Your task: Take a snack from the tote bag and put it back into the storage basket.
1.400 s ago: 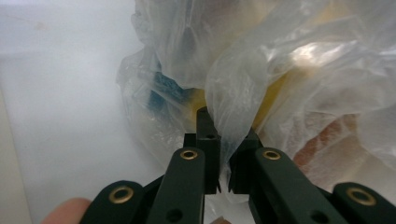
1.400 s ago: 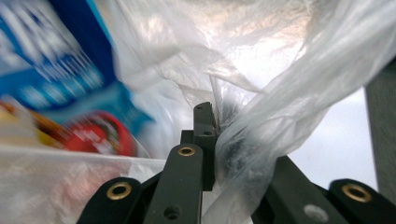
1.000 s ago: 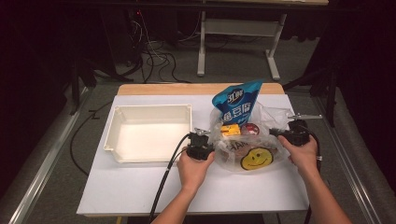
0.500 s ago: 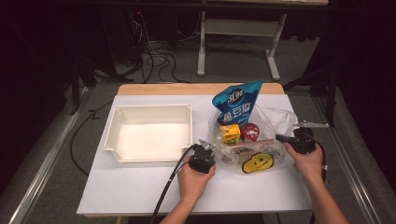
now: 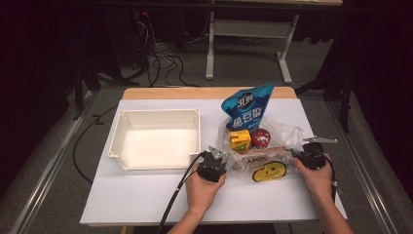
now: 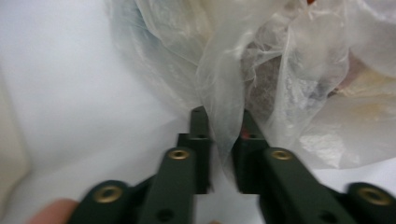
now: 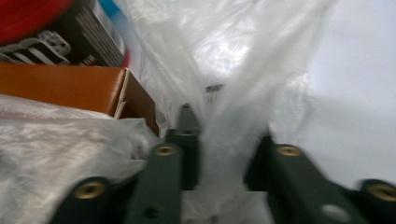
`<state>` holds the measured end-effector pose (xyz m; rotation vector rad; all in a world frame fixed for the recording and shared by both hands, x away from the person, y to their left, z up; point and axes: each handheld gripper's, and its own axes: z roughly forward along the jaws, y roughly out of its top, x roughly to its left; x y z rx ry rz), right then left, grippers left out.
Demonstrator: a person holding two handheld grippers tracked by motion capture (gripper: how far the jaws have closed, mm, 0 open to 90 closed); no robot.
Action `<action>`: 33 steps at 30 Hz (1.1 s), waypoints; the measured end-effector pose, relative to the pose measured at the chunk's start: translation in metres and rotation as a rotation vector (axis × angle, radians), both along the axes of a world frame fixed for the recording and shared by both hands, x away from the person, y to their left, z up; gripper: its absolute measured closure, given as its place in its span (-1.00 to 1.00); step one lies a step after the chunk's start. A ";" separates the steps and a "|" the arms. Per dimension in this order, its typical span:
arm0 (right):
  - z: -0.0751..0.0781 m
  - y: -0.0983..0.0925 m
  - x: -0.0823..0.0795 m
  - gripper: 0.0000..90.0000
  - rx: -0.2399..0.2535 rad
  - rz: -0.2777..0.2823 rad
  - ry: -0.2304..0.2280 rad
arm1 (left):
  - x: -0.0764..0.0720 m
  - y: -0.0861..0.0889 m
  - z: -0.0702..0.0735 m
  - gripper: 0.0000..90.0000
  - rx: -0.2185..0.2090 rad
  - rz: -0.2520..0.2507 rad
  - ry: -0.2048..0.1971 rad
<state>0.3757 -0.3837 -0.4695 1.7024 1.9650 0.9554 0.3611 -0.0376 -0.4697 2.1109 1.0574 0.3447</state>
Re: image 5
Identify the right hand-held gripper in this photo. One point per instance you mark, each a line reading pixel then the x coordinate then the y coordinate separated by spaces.
pixel 311 159

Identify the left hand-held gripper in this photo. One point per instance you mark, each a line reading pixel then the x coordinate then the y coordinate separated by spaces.
pixel 212 169

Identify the clear plastic bag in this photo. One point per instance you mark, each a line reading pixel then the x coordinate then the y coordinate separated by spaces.
pixel 285 133

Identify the yellow drink carton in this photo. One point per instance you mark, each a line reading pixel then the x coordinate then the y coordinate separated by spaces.
pixel 240 139

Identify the white plastic bin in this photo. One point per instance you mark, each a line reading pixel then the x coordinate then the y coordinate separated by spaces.
pixel 156 143

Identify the person's right hand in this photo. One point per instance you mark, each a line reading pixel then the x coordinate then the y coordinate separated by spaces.
pixel 318 183

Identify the person's left hand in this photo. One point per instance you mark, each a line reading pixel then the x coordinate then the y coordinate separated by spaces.
pixel 201 193

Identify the red cup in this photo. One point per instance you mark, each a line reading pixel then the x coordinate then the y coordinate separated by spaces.
pixel 260 137

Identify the blue snack bag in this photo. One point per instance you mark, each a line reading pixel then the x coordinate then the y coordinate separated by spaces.
pixel 246 107

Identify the black stand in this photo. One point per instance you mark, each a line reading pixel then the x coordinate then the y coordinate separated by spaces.
pixel 344 91
pixel 84 78

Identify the metal floor rail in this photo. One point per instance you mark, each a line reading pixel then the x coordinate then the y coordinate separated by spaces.
pixel 367 162
pixel 48 169

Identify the white desk frame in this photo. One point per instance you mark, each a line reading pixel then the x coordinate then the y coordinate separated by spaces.
pixel 250 29

